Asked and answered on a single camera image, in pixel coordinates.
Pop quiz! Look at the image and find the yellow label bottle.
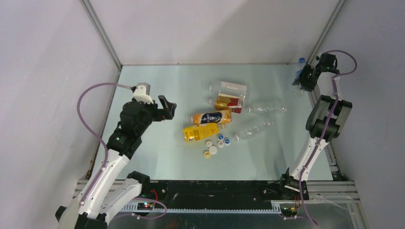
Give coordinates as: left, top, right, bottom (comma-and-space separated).
183, 123, 225, 143

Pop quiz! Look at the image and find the crushed blue label bottle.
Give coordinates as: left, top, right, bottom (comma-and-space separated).
292, 63, 306, 96

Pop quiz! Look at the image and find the blue white cap right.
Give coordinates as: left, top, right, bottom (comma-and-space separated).
224, 138, 231, 146

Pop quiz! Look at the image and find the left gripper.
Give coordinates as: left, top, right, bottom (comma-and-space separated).
136, 95, 176, 135

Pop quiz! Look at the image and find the yellow cap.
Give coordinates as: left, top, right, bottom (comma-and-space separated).
204, 151, 211, 158

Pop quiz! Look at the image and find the clear bottle upper right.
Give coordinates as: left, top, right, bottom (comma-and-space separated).
245, 99, 287, 114

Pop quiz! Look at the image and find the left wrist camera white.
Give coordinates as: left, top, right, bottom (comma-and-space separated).
131, 83, 155, 104

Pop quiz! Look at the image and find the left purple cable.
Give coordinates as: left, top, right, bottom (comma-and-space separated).
77, 83, 134, 206

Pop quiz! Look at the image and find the clear bottle lower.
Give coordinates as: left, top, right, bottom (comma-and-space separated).
232, 117, 274, 142

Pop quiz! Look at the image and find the orange navy label bottle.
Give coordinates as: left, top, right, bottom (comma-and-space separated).
191, 109, 232, 125

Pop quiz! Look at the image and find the red gold label bottle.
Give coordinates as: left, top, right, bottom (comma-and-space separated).
207, 94, 244, 114

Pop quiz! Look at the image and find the plain white cap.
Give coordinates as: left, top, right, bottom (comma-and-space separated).
209, 146, 218, 155

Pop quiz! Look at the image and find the clear bottle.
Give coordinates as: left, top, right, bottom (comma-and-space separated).
208, 81, 248, 97
245, 99, 287, 114
232, 117, 274, 142

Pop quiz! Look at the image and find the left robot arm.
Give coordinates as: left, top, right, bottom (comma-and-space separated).
55, 95, 177, 229

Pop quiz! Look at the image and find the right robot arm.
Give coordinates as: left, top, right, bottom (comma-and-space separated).
277, 50, 352, 199

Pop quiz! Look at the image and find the grey slotted cable duct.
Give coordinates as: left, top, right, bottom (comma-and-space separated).
120, 202, 282, 214

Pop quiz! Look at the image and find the clear bottle far back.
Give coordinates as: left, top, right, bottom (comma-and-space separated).
208, 81, 248, 97

